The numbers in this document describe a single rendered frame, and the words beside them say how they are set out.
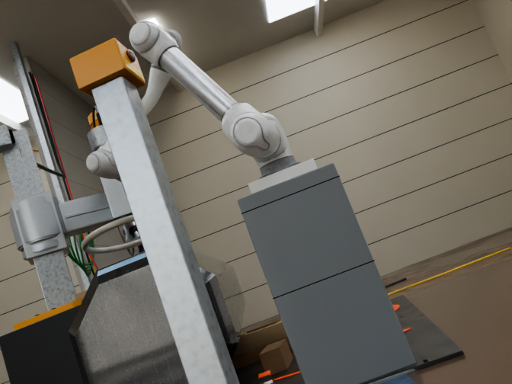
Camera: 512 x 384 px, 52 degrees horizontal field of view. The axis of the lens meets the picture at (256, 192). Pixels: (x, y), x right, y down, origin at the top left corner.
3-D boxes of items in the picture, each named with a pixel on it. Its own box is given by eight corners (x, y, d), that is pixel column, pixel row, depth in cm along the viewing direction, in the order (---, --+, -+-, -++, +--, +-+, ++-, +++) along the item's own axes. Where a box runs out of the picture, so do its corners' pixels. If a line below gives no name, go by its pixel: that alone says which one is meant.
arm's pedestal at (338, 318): (407, 344, 229) (338, 177, 243) (434, 364, 179) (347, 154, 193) (301, 383, 230) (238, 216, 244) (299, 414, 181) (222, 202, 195)
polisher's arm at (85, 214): (17, 245, 330) (6, 209, 335) (19, 256, 360) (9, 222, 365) (130, 215, 363) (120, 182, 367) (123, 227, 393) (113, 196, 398)
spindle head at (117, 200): (122, 232, 338) (101, 170, 346) (155, 222, 343) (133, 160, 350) (114, 223, 304) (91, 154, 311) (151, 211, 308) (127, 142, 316)
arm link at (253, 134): (289, 137, 209) (276, 129, 188) (263, 167, 212) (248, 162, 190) (161, 23, 226) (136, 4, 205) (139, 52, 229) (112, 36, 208)
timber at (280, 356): (287, 369, 269) (279, 347, 272) (266, 377, 271) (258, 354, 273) (293, 358, 299) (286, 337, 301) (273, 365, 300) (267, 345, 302)
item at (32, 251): (10, 266, 337) (-7, 207, 344) (42, 264, 371) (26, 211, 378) (56, 247, 332) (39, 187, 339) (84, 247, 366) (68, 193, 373)
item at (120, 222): (93, 261, 268) (91, 255, 269) (184, 230, 277) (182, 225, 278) (70, 241, 221) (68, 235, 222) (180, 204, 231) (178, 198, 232)
